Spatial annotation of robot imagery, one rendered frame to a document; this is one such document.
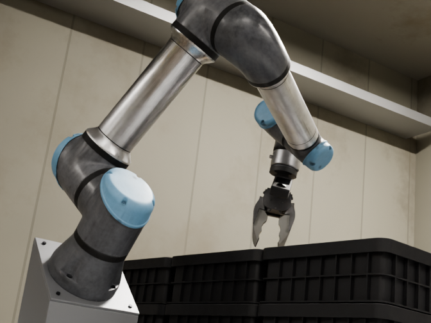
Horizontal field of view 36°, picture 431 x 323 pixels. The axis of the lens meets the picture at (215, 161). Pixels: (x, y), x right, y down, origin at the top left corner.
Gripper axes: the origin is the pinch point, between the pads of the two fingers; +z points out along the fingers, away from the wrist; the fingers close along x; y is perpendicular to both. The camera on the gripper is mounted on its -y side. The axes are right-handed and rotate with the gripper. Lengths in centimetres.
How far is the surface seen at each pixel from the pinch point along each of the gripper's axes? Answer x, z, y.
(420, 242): -88, -75, 269
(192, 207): 47, -46, 179
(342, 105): -21, -137, 220
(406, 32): -50, -188, 208
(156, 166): 69, -60, 165
